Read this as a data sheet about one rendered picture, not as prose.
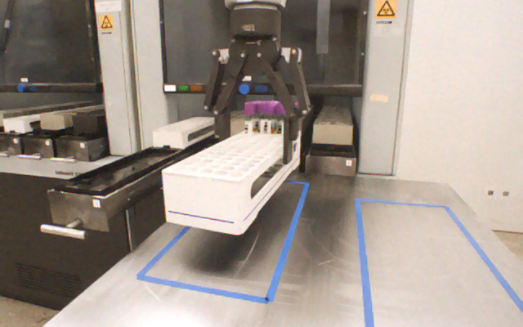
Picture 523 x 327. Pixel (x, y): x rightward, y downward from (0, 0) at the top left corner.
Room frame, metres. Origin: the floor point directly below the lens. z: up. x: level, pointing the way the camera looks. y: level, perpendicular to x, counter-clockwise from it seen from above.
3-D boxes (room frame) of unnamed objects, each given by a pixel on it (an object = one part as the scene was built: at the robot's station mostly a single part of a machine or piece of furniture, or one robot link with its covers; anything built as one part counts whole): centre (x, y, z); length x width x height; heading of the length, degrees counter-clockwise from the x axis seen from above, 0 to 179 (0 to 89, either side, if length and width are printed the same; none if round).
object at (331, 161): (1.14, -0.28, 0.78); 0.73 x 0.14 x 0.09; 166
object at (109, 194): (0.87, 0.26, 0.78); 0.73 x 0.14 x 0.09; 166
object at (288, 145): (0.48, -0.05, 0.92); 0.03 x 0.01 x 0.07; 160
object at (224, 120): (0.52, 0.05, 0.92); 0.03 x 0.01 x 0.07; 160
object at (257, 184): (0.47, 0.01, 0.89); 0.30 x 0.10 x 0.06; 160
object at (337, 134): (0.91, -0.22, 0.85); 0.12 x 0.02 x 0.06; 75
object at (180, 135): (1.04, 0.22, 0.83); 0.30 x 0.10 x 0.06; 166
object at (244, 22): (0.50, 0.00, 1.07); 0.08 x 0.07 x 0.09; 70
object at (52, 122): (1.16, 0.76, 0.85); 0.12 x 0.02 x 0.06; 76
